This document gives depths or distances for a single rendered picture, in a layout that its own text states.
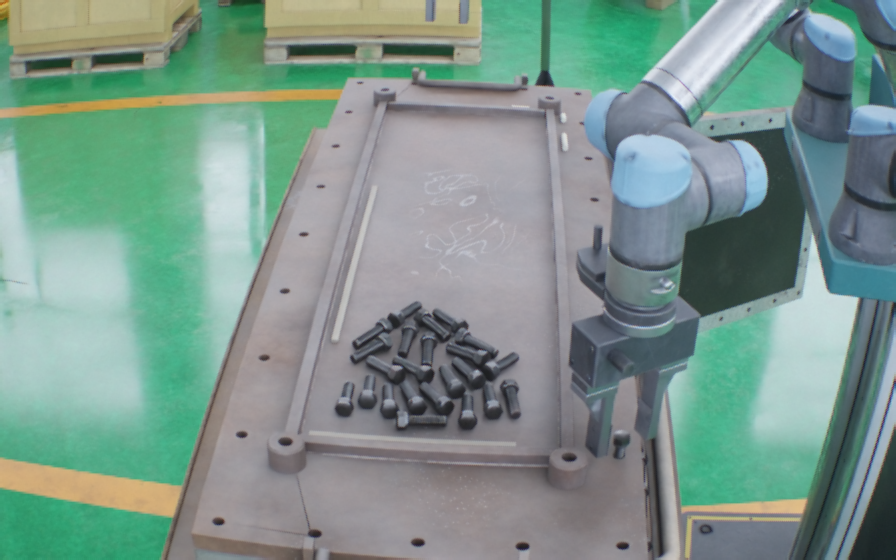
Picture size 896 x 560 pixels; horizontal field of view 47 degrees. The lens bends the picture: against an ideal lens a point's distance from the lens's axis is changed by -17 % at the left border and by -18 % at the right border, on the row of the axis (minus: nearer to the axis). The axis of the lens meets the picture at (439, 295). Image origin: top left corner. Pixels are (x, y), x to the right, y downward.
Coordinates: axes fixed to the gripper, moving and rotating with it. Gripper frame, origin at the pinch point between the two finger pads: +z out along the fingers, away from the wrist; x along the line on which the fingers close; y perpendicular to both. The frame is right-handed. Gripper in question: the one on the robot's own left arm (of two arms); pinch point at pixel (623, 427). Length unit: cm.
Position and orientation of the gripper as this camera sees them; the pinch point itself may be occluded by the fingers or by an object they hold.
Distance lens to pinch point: 124.9
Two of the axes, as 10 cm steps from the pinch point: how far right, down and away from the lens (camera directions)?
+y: 4.5, 4.6, -7.7
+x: 8.9, -2.1, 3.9
